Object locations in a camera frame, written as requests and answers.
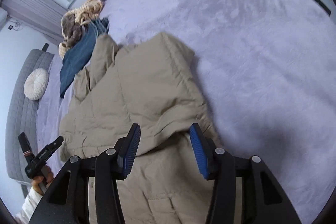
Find person left hand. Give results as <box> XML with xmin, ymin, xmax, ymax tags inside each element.
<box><xmin>31</xmin><ymin>165</ymin><xmax>54</xmax><ymax>195</ymax></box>

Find folded blue jeans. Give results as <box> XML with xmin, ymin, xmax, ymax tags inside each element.
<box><xmin>60</xmin><ymin>18</ymin><xmax>109</xmax><ymax>98</ymax></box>

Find white sleeve forearm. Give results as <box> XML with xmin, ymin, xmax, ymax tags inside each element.
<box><xmin>14</xmin><ymin>187</ymin><xmax>42</xmax><ymax>224</ymax></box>

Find beige puffer jacket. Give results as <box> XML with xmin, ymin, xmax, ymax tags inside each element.
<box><xmin>59</xmin><ymin>32</ymin><xmax>219</xmax><ymax>223</ymax></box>

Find striped brown knit garment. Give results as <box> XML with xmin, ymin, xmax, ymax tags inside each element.
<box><xmin>58</xmin><ymin>0</ymin><xmax>105</xmax><ymax>60</ymax></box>

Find white window curtain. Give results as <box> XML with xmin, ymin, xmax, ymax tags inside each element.
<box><xmin>1</xmin><ymin>0</ymin><xmax>67</xmax><ymax>44</ymax></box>

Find lilac plush bed blanket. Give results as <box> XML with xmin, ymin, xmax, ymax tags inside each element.
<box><xmin>36</xmin><ymin>0</ymin><xmax>336</xmax><ymax>224</ymax></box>

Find round white cushion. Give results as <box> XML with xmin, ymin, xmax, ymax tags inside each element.
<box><xmin>24</xmin><ymin>68</ymin><xmax>49</xmax><ymax>101</ymax></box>

